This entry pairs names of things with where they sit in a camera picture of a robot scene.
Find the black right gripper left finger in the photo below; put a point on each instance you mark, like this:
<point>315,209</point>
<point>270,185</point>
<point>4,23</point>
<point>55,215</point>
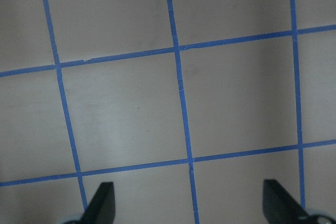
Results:
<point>102,206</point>

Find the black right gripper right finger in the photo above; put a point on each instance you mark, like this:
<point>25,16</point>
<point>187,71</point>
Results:
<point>279,206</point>

